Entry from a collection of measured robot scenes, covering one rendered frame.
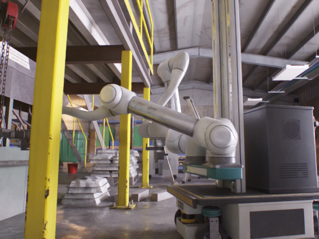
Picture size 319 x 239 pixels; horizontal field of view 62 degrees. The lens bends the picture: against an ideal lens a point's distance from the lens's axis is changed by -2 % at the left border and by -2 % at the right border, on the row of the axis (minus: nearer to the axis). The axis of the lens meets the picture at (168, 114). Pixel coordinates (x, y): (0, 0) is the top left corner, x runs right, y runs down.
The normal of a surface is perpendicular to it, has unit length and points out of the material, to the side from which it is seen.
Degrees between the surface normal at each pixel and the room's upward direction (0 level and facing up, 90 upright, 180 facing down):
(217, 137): 92
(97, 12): 180
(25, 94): 90
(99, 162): 64
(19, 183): 90
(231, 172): 90
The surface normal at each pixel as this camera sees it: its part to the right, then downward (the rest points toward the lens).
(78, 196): 0.04, -0.55
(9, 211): 1.00, 0.00
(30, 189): -0.05, -0.15
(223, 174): 0.22, -0.14
